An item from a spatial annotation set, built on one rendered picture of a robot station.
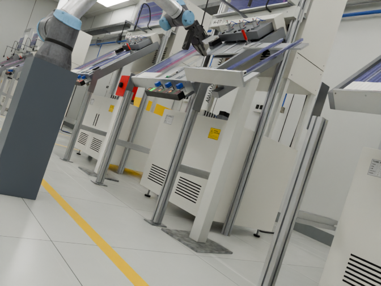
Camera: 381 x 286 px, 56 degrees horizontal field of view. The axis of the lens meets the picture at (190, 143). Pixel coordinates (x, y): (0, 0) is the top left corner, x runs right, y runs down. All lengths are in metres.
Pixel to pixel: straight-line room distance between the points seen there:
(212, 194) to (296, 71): 1.04
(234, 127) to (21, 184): 0.93
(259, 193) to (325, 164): 1.36
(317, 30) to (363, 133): 1.25
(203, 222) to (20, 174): 0.80
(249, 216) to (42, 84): 1.40
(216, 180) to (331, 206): 1.90
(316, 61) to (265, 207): 0.99
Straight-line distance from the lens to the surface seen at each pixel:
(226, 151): 1.66
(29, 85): 1.54
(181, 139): 1.76
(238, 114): 1.67
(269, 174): 2.29
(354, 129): 3.48
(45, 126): 1.56
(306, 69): 2.42
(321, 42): 2.53
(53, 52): 1.59
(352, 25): 3.97
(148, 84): 2.21
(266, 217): 2.38
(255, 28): 2.20
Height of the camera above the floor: 0.40
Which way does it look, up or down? 1 degrees up
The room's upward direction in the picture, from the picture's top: 18 degrees clockwise
